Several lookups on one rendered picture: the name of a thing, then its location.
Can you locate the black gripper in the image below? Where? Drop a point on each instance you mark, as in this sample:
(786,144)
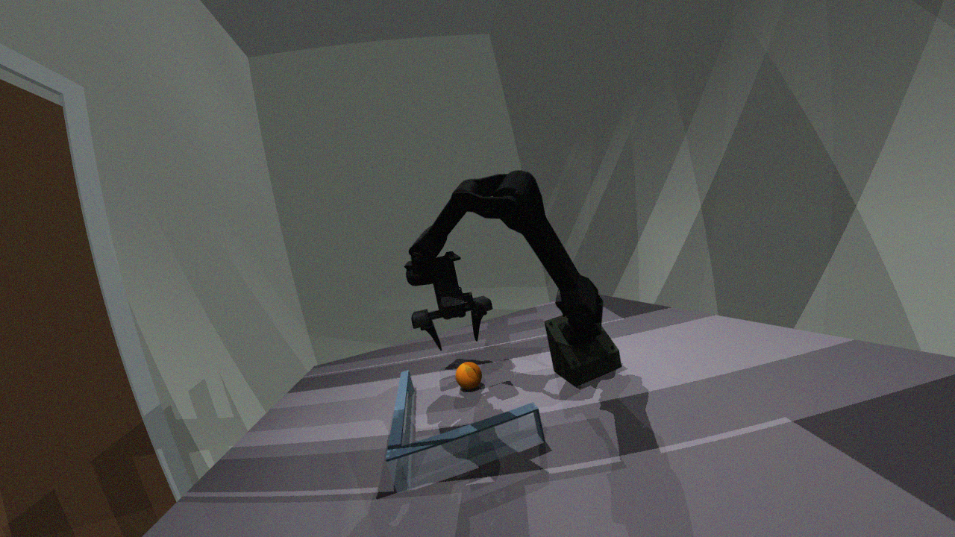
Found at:
(423,320)

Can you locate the translucent yellow ball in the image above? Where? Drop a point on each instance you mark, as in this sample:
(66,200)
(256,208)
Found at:
(466,377)

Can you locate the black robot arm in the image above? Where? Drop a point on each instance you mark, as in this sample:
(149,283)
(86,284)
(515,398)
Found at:
(518,202)

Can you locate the orange ball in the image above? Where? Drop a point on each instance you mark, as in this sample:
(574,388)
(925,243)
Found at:
(476,369)

